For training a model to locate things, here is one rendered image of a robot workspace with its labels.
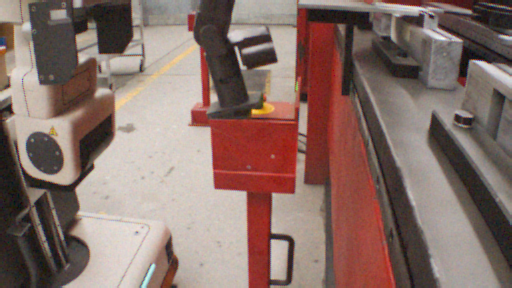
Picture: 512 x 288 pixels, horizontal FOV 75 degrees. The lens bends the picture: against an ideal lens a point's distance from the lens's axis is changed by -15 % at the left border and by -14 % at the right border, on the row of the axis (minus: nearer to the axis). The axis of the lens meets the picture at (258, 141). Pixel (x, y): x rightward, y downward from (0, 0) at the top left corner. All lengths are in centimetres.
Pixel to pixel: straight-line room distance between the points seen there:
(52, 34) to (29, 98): 17
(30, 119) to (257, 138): 48
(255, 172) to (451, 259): 50
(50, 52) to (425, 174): 65
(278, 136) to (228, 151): 10
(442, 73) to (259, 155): 37
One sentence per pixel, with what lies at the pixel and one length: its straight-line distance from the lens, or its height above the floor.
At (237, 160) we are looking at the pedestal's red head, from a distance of 73.
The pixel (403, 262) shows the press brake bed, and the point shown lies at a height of 81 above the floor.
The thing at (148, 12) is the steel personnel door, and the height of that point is 30.
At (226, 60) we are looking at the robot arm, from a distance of 69.
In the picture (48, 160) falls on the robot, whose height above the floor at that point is 71.
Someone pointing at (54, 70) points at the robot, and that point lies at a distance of 77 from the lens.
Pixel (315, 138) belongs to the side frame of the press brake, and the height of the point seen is 27.
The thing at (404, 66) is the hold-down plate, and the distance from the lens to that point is 79.
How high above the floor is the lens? 107
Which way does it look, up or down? 25 degrees down
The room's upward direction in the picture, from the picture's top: straight up
